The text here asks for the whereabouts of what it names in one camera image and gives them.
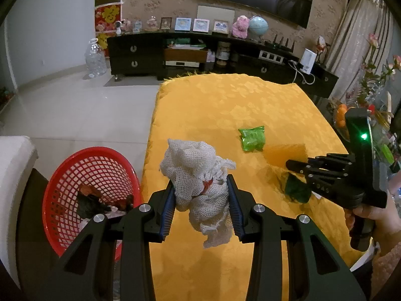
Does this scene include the black tv cabinet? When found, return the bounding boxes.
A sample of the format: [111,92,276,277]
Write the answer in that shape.
[107,31,338,98]

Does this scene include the pink plush toy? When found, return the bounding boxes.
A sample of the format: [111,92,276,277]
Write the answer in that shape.
[231,15,249,39]

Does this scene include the dark green wrapper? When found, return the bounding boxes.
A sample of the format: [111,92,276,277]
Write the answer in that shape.
[284,173,312,204]

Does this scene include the black bag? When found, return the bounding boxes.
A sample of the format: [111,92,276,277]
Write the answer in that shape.
[76,192,112,219]

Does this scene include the black wifi router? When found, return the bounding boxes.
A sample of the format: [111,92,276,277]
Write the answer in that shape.
[264,35,295,53]

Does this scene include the light blue globe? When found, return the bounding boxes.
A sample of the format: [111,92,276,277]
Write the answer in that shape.
[249,16,269,37]

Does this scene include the brown small picture frame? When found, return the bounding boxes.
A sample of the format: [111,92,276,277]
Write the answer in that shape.
[160,17,173,31]

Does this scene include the white picture frame right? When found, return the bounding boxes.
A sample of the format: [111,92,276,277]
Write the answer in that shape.
[213,20,229,35]

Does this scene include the beige curtain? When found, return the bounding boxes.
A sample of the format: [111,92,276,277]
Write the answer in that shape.
[324,0,395,101]

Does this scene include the pink artificial flowers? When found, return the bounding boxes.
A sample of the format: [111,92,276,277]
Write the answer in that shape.
[347,33,400,108]

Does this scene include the white picture frame blue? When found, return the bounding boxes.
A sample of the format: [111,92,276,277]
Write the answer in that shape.
[174,17,192,31]

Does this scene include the white foam net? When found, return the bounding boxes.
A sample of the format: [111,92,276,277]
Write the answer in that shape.
[160,139,236,248]

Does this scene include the white picture frame pink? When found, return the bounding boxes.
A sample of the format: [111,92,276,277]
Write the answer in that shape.
[192,18,210,33]

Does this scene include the white wall panel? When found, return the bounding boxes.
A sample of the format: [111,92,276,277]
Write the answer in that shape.
[196,5,235,24]

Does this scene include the yellow tablecloth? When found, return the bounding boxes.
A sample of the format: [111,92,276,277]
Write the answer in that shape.
[141,74,361,300]

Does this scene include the white router box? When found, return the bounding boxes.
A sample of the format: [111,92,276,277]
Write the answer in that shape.
[300,49,317,74]

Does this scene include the clear large water bottle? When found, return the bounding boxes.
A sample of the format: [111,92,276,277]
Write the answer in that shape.
[85,38,107,78]

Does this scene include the person right hand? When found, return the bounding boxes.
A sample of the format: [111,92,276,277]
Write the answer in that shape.
[344,191,401,256]

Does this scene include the bowl of oranges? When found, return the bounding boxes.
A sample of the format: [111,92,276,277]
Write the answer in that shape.
[333,104,349,141]

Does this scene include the white cable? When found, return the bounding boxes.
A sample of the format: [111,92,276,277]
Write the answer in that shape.
[287,60,316,86]

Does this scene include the green snack packet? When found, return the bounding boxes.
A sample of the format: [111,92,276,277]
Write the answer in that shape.
[239,126,266,152]

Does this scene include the white sofa armrest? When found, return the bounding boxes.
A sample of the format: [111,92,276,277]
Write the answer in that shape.
[0,136,38,284]

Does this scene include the red festive wall poster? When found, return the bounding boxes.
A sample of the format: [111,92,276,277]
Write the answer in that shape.
[94,2,122,57]

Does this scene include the red plastic mesh basket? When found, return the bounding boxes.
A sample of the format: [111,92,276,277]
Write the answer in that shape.
[42,147,143,256]

